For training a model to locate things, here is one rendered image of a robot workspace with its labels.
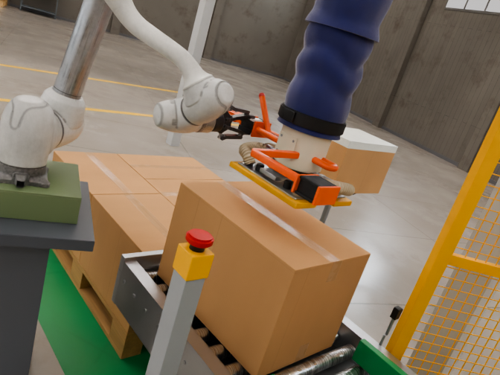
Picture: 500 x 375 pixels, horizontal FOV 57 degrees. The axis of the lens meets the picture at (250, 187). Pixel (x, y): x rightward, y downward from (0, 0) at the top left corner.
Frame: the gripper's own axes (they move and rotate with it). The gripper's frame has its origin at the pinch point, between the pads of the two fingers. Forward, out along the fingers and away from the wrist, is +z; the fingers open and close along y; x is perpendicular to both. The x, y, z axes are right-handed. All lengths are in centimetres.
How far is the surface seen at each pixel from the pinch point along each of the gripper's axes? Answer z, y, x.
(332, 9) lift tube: -11, -45, 29
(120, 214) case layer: -14, 66, -54
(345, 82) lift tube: -3.0, -26.4, 36.5
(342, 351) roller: 21, 65, 59
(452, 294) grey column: 93, 51, 63
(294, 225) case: 1.5, 25.0, 33.2
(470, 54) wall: 975, -118, -389
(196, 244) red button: -54, 17, 49
